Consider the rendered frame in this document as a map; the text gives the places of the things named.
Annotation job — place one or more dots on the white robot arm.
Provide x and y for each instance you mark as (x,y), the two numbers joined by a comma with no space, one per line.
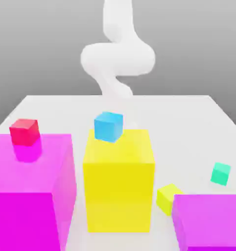
(118,58)

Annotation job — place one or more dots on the small blue cube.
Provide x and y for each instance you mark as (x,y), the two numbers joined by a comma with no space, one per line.
(108,127)

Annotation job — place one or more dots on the small yellow cube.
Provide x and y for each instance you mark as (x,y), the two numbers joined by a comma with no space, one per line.
(166,198)

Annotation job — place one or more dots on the small red cube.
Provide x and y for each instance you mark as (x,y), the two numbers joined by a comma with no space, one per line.
(25,132)

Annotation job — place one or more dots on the small green cube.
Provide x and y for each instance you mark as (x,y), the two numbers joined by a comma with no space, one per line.
(220,174)

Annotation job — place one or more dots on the large yellow box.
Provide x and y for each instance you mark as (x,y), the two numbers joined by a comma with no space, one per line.
(119,186)

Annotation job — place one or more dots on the large magenta box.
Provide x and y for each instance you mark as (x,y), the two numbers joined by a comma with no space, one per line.
(31,186)

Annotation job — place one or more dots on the large purple box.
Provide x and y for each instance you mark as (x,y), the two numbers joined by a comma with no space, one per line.
(210,221)

